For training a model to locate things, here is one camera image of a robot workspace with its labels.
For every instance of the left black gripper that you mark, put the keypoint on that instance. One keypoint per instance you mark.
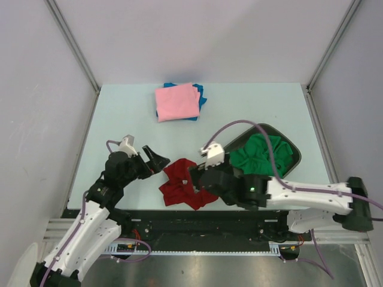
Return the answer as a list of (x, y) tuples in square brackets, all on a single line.
[(157, 162)]

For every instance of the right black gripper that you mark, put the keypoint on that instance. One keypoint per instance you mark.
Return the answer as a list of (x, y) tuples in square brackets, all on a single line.
[(197, 171)]

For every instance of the red t shirt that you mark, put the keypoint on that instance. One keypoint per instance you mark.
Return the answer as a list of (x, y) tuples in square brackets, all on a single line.
[(180, 189)]

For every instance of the grey plastic tray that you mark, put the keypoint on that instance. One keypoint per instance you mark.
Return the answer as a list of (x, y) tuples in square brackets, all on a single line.
[(241, 140)]

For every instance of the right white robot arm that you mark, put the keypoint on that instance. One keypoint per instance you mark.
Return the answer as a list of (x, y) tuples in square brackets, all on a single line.
[(344, 203)]

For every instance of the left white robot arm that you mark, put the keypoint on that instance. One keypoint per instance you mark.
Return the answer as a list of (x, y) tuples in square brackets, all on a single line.
[(99, 222)]

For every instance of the green t shirt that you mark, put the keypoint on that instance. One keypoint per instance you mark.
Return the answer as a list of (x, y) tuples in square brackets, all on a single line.
[(254, 156)]

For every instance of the pink folded t shirt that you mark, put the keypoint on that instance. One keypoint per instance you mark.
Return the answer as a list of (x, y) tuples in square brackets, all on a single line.
[(176, 101)]

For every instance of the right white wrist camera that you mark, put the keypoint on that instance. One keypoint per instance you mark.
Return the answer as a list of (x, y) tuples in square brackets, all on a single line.
[(214, 154)]

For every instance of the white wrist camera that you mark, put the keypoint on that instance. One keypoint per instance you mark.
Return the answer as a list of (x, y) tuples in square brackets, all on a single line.
[(126, 146), (214, 154)]

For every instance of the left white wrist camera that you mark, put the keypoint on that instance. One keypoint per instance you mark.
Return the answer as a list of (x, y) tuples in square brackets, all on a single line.
[(126, 146)]

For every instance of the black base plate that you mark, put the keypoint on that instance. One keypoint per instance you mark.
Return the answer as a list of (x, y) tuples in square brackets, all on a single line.
[(207, 230)]

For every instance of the white slotted cable duct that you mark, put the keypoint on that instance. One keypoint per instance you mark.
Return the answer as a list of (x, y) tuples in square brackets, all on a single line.
[(272, 250)]

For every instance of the right aluminium side rail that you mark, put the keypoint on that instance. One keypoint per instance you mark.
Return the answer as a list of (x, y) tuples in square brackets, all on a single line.
[(319, 132)]

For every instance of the left aluminium frame post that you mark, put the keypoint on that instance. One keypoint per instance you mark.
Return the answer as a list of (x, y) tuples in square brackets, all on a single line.
[(72, 43)]

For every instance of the aluminium frame post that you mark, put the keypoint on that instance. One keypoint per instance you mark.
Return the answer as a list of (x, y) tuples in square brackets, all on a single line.
[(346, 20), (72, 43)]

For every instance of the right aluminium frame post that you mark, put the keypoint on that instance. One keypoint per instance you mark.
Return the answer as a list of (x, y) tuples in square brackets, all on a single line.
[(346, 20)]

